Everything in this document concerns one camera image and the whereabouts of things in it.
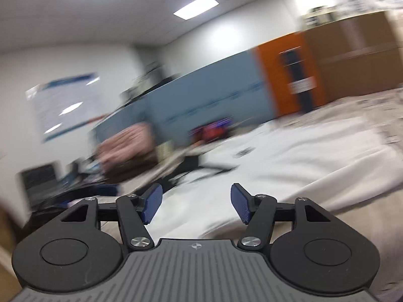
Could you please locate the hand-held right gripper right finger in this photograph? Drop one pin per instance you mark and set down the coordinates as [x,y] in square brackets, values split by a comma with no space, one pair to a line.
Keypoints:
[241,203]

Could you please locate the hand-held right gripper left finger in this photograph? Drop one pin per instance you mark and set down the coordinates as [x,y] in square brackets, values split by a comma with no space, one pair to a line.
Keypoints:
[153,203]

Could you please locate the white garment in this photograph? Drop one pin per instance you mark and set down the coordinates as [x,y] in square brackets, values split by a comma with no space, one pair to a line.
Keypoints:
[302,160]

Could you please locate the pink cloth pile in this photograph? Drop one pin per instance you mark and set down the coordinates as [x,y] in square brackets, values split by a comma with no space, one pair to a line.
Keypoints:
[126,151]

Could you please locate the red item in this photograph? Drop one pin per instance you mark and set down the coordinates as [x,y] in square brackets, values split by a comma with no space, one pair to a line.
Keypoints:
[212,130]

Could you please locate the blue partition panel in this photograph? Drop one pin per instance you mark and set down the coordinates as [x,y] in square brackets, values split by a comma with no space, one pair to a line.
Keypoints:
[201,94]

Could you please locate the black office chair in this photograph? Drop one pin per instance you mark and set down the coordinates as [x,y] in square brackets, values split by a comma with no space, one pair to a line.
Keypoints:
[39,181]

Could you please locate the orange panel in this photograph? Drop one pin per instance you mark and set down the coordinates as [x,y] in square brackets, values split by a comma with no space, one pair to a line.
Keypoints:
[272,78]

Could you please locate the patterned beige bed sheet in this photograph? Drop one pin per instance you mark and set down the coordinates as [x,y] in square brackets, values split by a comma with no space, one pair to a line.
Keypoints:
[355,105]

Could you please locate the brown cardboard panel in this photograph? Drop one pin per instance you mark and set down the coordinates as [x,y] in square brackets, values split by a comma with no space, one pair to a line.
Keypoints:
[355,56]

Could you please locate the ceiling light panel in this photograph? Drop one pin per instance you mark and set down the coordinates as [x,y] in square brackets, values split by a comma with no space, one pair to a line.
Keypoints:
[196,6]

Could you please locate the wall poster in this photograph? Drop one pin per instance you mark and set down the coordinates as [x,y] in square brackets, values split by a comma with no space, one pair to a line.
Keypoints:
[67,105]

